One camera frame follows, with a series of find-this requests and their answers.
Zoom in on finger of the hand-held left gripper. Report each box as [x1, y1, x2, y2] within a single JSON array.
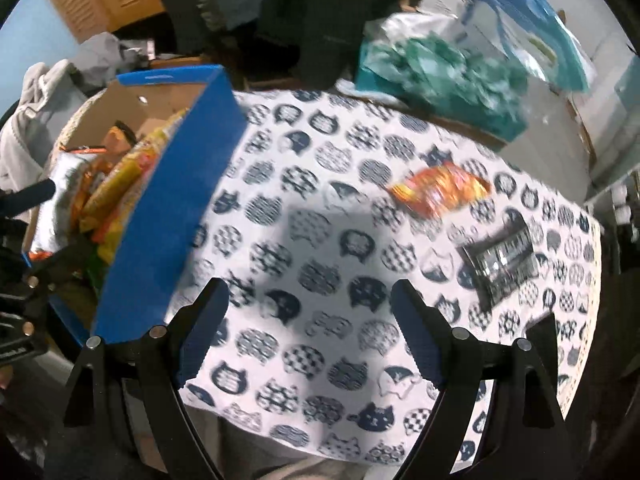
[[0, 177, 57, 221], [22, 237, 98, 306]]

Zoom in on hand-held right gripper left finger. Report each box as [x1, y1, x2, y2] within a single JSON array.
[[62, 277, 231, 480]]

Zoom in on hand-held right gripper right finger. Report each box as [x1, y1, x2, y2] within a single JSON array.
[[390, 279, 563, 480]]

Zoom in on white snack bag orange edge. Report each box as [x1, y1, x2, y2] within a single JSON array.
[[30, 152, 96, 256]]

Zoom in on green snack bag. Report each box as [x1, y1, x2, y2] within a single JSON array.
[[85, 252, 109, 292]]

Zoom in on gold snack bag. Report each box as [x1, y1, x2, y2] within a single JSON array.
[[80, 107, 191, 262]]

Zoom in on blue cardboard box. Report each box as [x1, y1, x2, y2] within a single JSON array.
[[22, 65, 248, 348]]

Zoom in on grey clothing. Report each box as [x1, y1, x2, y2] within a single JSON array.
[[0, 32, 151, 191]]

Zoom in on orange black snack packet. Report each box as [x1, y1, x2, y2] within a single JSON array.
[[102, 120, 139, 154]]

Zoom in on silver snack packet black print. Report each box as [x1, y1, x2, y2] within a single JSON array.
[[460, 210, 540, 308]]

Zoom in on cat print tablecloth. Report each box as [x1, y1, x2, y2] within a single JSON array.
[[165, 87, 602, 476]]

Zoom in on white shoe rack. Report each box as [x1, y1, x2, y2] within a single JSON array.
[[582, 157, 640, 241]]

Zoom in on green plastic bags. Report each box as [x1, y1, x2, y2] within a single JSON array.
[[362, 12, 531, 126]]

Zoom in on dark jacket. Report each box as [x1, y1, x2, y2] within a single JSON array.
[[160, 0, 426, 91]]

